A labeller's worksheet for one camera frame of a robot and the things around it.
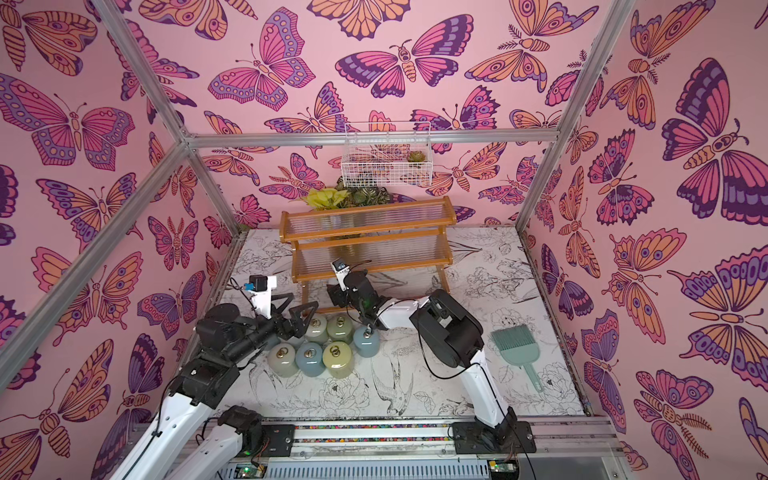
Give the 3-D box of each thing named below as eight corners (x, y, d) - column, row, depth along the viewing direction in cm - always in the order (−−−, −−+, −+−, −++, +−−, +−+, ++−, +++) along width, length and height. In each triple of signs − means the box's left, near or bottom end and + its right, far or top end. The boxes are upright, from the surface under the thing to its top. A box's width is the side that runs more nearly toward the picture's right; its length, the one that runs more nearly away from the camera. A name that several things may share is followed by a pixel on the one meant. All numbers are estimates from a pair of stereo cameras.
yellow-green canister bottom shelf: (327, 379, 86) (320, 367, 78) (330, 354, 90) (324, 341, 83) (352, 379, 86) (348, 367, 78) (354, 354, 90) (350, 341, 83)
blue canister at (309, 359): (301, 376, 86) (292, 365, 79) (305, 355, 90) (297, 342, 83) (325, 376, 86) (319, 365, 79) (328, 355, 90) (322, 342, 83)
